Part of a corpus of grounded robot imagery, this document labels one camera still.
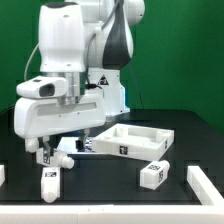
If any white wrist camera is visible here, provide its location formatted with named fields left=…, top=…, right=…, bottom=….
left=16, top=76, right=67, bottom=99

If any white square tabletop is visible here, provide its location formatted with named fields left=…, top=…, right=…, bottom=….
left=92, top=124, right=174, bottom=161

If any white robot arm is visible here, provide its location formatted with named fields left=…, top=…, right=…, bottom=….
left=14, top=0, right=145, bottom=153

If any grey cable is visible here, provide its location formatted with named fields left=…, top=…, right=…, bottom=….
left=23, top=43, right=41, bottom=83

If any white L-shaped obstacle fence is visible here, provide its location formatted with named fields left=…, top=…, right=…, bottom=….
left=0, top=166, right=224, bottom=224

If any white sheet with tags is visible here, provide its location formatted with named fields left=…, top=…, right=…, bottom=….
left=57, top=137, right=94, bottom=154

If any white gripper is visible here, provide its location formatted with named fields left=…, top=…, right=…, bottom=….
left=14, top=90, right=106, bottom=157

